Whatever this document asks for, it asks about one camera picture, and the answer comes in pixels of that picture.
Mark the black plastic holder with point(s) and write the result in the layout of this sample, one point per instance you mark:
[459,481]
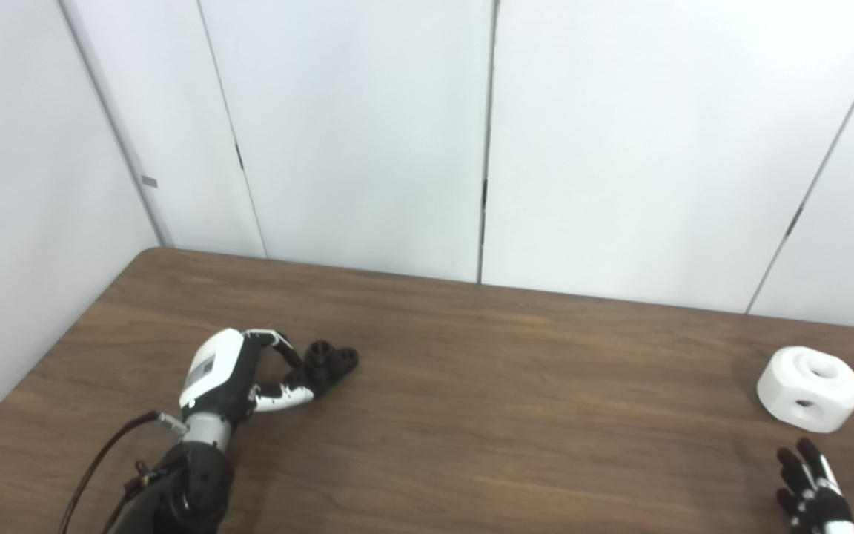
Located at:
[327,363]

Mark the round white plastic piece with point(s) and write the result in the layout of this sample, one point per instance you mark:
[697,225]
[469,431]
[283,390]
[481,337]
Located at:
[779,386]

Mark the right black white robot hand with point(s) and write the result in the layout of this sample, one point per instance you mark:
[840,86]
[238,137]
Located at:
[816,497]

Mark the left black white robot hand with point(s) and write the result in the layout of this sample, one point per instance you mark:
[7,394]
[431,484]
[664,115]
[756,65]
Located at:
[208,367]

